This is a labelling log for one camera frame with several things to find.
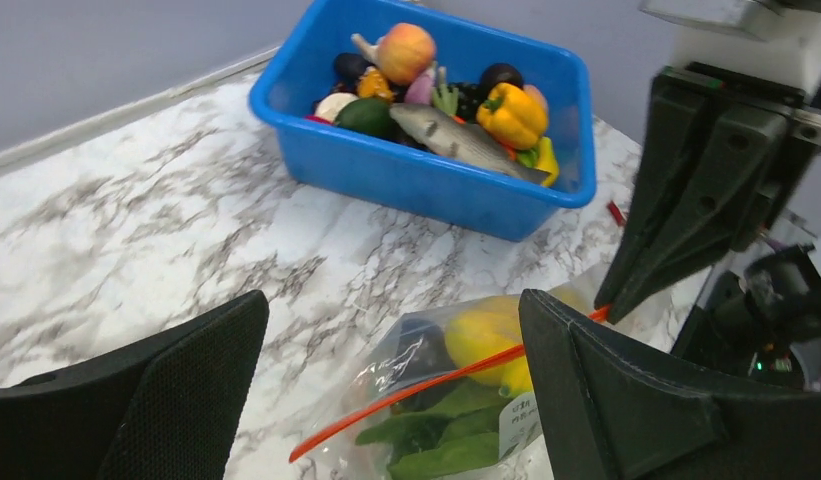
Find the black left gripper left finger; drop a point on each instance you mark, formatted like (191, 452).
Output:
(164, 407)

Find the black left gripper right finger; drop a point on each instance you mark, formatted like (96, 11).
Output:
(612, 407)

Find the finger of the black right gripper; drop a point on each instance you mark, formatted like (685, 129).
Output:
(665, 239)
(758, 160)

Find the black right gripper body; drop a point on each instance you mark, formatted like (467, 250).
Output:
(758, 315)

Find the yellow fake squash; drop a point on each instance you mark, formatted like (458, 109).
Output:
(484, 329)

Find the clear zip top bag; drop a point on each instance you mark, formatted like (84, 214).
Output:
(365, 399)

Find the yellow fake banana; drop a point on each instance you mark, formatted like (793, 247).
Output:
(546, 161)

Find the green fake leafy vegetable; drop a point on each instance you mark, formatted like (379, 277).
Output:
(457, 435)

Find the yellow fake bell pepper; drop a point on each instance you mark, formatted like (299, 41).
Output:
(513, 117)

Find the dark fake plum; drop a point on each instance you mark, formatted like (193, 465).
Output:
(499, 73)

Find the dark fake eggplant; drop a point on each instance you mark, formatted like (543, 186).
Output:
(421, 354)

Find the black fake grapes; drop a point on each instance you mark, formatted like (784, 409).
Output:
(470, 97)

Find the grey fake fish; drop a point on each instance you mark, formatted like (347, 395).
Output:
(465, 143)

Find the purple fake onion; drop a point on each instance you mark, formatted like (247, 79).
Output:
(421, 89)

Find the fake peach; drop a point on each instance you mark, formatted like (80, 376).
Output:
(404, 53)

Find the green fake avocado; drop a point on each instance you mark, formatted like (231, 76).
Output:
(368, 116)

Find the orange fake corn piece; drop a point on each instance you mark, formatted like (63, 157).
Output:
(373, 84)

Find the red fake apple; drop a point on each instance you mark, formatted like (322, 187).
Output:
(318, 119)

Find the white fake garlic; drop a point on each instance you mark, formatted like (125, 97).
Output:
(330, 106)

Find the small red tag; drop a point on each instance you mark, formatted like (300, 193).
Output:
(617, 214)

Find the blue plastic bin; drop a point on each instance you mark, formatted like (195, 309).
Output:
(408, 179)

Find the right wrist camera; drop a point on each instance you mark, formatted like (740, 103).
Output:
(778, 41)

